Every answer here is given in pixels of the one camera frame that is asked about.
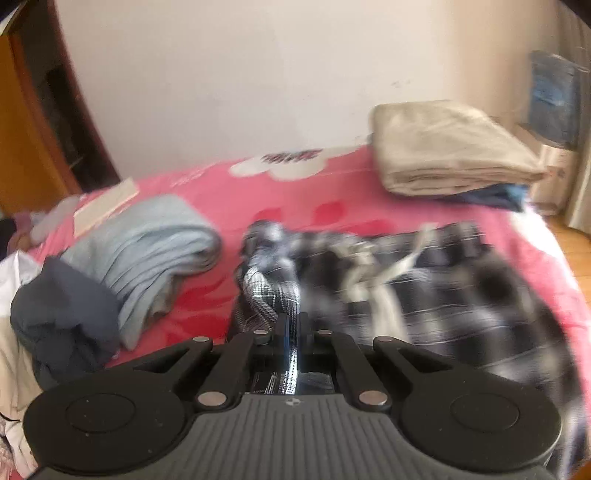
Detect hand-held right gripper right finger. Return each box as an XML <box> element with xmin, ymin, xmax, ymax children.
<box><xmin>298</xmin><ymin>311</ymin><xmax>455</xmax><ymax>411</ymax></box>

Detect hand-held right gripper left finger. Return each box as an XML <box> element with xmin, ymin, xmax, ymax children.
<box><xmin>134</xmin><ymin>313</ymin><xmax>293</xmax><ymax>411</ymax></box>

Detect black white plaid pants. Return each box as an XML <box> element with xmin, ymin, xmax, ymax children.
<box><xmin>226</xmin><ymin>220</ymin><xmax>585</xmax><ymax>476</ymax></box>

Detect pink floral blanket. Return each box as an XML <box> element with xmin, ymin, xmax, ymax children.
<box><xmin>0</xmin><ymin>144</ymin><xmax>583</xmax><ymax>480</ymax></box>

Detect pale blue ribbed garment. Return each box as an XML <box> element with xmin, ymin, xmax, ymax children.
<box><xmin>60</xmin><ymin>194</ymin><xmax>223</xmax><ymax>352</ymax></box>

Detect dark navy garment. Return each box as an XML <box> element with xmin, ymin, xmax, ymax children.
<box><xmin>10</xmin><ymin>256</ymin><xmax>123</xmax><ymax>388</ymax></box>

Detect folded dark blue garment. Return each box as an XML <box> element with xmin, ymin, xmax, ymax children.
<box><xmin>452</xmin><ymin>182</ymin><xmax>529</xmax><ymax>213</ymax></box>

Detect folded beige garment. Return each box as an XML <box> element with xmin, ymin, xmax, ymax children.
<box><xmin>372</xmin><ymin>100</ymin><xmax>550</xmax><ymax>197</ymax></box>

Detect cream sweater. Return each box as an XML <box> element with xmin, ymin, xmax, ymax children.
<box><xmin>0</xmin><ymin>249</ymin><xmax>51</xmax><ymax>478</ymax></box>

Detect white water dispenser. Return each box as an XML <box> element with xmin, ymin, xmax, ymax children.
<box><xmin>515</xmin><ymin>122</ymin><xmax>578</xmax><ymax>215</ymax></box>

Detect wooden wardrobe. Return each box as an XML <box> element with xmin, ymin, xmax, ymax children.
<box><xmin>0</xmin><ymin>0</ymin><xmax>121</xmax><ymax>217</ymax></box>

